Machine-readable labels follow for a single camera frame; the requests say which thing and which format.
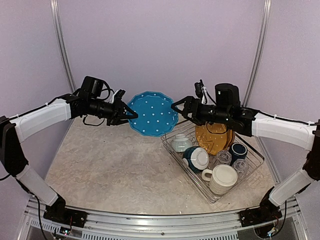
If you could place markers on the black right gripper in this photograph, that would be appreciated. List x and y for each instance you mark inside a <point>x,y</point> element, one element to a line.
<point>196,111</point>

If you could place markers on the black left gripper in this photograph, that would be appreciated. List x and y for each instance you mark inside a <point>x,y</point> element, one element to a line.
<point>118,112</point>

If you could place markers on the blue polka dot plate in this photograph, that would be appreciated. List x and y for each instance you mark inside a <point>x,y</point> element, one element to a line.
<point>155,115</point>

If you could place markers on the yellow polka dot plate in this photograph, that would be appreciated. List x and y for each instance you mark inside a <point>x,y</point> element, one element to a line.
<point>212,137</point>
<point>230,139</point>

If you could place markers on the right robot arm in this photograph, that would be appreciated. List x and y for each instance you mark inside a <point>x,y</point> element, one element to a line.
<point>226,109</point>

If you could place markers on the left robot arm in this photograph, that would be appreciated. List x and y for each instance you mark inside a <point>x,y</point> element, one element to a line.
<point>94,98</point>

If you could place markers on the pale green ribbed bowl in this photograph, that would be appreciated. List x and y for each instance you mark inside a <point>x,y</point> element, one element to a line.
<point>180,143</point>

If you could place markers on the teal and white bowl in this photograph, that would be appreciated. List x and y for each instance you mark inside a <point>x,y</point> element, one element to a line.
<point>196,158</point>

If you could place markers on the clear glass near plates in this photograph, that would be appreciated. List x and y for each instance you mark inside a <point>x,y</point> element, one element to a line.
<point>223,157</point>

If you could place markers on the dark blue cup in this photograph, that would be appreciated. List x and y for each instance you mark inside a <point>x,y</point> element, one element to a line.
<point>237,151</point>

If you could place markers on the clear glass near rim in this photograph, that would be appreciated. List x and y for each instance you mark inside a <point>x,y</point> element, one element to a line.
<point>241,166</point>

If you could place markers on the white ribbed mug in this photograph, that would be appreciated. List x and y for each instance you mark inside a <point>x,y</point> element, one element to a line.
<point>221,179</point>

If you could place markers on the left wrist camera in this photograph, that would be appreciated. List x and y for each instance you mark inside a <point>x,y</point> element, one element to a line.
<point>117,95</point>

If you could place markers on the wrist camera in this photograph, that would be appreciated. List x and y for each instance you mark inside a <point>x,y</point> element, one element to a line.
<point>201,91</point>
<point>117,95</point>

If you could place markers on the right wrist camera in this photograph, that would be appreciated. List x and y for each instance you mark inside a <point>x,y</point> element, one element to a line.
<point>201,91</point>

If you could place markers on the metal wire dish rack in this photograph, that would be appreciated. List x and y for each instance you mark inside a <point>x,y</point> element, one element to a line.
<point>253,158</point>

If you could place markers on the front aluminium frame rail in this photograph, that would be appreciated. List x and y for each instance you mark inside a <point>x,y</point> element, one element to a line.
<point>103,225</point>

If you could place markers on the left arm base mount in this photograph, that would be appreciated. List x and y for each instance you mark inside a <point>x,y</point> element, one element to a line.
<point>65,216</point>

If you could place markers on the right aluminium frame post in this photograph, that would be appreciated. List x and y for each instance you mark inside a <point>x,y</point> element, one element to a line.
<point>258,52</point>

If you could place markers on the aluminium frame post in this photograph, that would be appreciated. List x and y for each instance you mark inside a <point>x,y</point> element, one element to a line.
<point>258,52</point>
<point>54,5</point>

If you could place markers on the left aluminium frame post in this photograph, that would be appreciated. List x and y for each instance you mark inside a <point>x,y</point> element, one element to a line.
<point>54,5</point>

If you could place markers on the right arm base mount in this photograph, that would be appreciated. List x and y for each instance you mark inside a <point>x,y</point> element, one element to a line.
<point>258,215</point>

